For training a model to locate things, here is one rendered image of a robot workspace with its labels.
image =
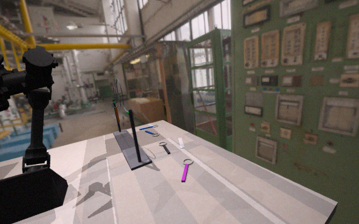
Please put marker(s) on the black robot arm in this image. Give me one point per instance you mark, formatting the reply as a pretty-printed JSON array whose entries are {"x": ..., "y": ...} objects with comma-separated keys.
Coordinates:
[{"x": 39, "y": 64}]

